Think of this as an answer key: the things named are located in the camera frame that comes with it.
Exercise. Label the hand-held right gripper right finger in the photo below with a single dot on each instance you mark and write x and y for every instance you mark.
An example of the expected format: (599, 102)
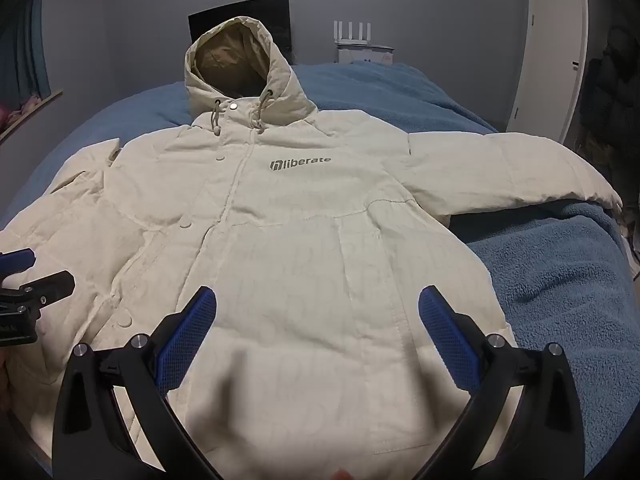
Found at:
(445, 335)

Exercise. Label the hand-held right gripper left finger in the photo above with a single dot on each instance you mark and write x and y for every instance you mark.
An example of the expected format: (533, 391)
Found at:
(187, 330)

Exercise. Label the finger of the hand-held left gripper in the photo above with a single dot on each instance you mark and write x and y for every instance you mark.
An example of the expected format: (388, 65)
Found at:
(15, 260)
(45, 287)

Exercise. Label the cream hooded jacket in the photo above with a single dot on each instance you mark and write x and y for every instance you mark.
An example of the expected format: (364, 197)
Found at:
(300, 210)

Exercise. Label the dark hanging clothes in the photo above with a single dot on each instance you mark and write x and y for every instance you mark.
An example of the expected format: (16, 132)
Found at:
(612, 85)

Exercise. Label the blue fleece blanket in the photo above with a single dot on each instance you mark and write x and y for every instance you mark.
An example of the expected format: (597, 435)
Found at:
(550, 285)

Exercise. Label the pink cloth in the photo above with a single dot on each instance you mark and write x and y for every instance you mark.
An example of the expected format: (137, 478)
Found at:
(12, 110)

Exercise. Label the wooden ledge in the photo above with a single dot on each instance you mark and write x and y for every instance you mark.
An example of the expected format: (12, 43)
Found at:
(35, 110)

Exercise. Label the blue curtain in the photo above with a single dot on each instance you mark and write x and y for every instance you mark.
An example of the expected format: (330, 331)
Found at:
(27, 50)

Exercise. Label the white box under router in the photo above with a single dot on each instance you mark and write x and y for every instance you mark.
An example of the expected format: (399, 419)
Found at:
(365, 54)

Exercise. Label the white router with antennas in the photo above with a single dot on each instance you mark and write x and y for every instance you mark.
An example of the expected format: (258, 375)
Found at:
(352, 32)

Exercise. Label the white cabinet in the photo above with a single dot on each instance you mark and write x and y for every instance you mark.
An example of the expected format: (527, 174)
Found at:
(555, 35)

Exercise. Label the black monitor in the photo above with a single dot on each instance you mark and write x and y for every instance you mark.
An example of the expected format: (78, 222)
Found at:
(275, 15)

